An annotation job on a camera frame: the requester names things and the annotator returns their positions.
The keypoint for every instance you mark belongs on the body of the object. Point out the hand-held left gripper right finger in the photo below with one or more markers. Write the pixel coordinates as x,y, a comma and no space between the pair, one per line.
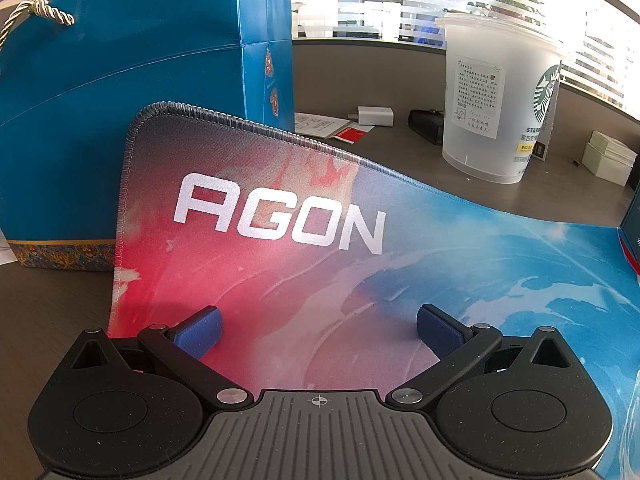
440,327

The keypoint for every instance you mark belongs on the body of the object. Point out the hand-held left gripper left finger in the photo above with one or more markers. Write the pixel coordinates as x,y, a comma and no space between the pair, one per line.
200,332

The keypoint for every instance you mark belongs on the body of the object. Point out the colourful printed desk mat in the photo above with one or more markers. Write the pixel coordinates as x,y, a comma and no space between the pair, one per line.
300,280

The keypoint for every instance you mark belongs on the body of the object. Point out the frosted plastic cup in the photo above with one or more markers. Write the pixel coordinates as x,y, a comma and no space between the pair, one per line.
480,150

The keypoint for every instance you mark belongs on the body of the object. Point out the small black box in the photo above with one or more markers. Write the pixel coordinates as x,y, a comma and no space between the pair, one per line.
426,125

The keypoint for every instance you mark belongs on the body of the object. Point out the white paper sheet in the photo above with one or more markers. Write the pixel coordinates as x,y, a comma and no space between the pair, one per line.
7,252

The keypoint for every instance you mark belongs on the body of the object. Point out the red and white card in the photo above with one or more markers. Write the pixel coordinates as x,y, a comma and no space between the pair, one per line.
352,134

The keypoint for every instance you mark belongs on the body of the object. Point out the white charger adapter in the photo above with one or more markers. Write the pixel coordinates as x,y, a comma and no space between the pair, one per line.
372,115

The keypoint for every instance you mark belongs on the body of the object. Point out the white paper leaflet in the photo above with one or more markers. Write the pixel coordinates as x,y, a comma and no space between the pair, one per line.
315,124

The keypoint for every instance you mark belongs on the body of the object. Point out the white card stack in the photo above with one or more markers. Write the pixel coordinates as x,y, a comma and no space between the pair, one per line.
607,157

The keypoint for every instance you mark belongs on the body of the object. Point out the blue paper gift bag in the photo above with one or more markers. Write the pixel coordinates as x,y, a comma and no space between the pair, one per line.
125,70

